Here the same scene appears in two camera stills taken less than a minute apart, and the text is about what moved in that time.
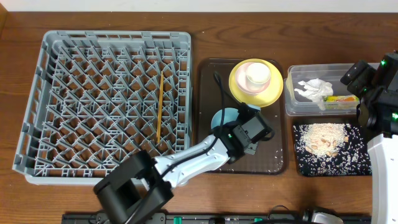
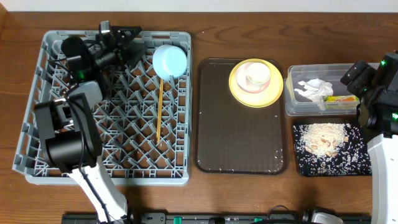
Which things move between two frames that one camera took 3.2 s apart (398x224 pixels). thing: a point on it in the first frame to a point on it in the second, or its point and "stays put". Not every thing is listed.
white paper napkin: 316,89 stays put
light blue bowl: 230,115 to 169,60
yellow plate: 265,98 stays put
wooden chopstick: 160,106 stays put
